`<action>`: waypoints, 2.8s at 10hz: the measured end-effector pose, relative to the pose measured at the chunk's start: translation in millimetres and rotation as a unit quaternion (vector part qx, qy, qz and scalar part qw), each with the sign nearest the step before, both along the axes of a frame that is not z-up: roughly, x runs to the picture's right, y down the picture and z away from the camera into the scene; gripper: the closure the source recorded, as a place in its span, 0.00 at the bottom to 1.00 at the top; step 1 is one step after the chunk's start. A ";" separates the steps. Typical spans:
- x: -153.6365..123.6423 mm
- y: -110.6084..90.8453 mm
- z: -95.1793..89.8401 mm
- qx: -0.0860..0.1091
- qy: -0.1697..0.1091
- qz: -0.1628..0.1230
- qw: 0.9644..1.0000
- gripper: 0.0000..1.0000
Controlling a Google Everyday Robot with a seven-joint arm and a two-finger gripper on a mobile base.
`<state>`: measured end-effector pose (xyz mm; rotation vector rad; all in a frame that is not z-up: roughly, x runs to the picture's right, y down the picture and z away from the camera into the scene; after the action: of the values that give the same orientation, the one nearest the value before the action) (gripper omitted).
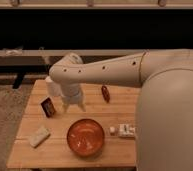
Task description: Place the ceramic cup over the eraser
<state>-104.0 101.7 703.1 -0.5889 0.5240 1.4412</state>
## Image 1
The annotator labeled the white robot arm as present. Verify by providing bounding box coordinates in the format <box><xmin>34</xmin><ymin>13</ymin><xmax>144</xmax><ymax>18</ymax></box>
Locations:
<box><xmin>50</xmin><ymin>49</ymin><xmax>193</xmax><ymax>171</ymax></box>

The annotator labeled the white remote-like box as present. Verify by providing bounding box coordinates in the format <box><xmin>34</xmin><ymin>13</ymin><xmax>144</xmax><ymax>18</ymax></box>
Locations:
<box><xmin>119</xmin><ymin>124</ymin><xmax>135</xmax><ymax>138</ymax></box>

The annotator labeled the dark small box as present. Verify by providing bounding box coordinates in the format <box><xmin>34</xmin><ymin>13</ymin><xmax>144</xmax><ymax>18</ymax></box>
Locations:
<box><xmin>41</xmin><ymin>98</ymin><xmax>56</xmax><ymax>117</ymax></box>

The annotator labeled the orange bowl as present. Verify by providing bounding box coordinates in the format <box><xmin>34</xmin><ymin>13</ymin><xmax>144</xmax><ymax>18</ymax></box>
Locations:
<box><xmin>66</xmin><ymin>119</ymin><xmax>105</xmax><ymax>157</ymax></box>

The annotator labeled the small white cube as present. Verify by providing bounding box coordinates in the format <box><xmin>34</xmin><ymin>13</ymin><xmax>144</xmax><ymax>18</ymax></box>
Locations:
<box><xmin>109</xmin><ymin>126</ymin><xmax>116</xmax><ymax>135</ymax></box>

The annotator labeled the red-brown oval object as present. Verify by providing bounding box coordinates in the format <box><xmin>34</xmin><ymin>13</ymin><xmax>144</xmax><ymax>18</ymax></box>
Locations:
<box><xmin>101</xmin><ymin>85</ymin><xmax>110</xmax><ymax>103</ymax></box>

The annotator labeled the wooden table board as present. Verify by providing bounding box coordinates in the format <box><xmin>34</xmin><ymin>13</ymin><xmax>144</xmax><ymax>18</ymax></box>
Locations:
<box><xmin>7</xmin><ymin>80</ymin><xmax>139</xmax><ymax>169</ymax></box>

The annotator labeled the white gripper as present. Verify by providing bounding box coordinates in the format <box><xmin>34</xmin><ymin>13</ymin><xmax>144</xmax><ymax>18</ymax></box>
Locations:
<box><xmin>60</xmin><ymin>83</ymin><xmax>86</xmax><ymax>113</ymax></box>

